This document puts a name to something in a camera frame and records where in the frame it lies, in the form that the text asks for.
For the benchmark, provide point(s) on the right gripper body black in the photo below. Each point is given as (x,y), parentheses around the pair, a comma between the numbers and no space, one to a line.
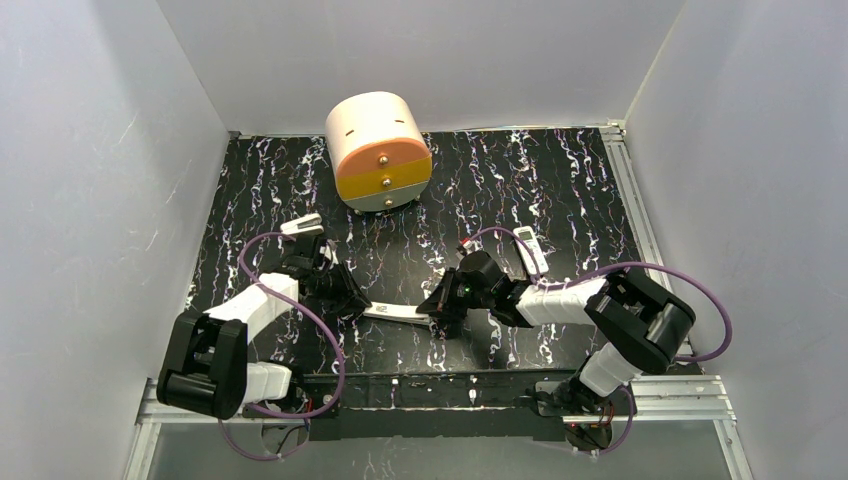
(452,299)

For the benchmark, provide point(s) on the aluminium frame rail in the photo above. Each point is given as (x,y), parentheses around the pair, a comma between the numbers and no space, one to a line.
(657,398)
(619,159)

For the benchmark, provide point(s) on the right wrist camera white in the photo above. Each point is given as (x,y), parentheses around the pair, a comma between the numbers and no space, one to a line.
(466,247)

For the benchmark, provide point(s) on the white remote control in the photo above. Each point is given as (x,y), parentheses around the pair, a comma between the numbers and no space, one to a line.
(530,251)
(420,321)

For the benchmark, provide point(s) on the round pastel drawer box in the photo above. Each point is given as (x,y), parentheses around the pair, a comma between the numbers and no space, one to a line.
(380,160)

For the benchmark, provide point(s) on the black marble pattern mat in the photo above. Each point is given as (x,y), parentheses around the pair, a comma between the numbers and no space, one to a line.
(558,181)

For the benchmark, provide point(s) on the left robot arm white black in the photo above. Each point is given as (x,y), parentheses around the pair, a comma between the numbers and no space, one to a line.
(206,369)

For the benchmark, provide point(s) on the aluminium frame rail right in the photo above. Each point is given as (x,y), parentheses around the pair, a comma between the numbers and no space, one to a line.
(619,159)

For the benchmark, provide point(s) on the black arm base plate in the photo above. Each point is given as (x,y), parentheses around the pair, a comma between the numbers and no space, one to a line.
(482,403)

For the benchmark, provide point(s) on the white stapler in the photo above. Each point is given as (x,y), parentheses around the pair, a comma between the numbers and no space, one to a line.
(310,224)

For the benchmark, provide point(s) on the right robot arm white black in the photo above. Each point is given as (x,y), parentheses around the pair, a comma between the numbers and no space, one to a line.
(644,323)

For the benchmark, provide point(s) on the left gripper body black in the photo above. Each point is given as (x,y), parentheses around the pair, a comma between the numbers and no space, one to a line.
(337,288)

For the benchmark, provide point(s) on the aluminium frame rail front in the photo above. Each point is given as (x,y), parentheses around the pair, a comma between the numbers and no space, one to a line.
(657,398)

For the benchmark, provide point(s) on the white remote battery cover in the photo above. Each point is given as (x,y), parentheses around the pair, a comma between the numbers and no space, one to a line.
(390,312)

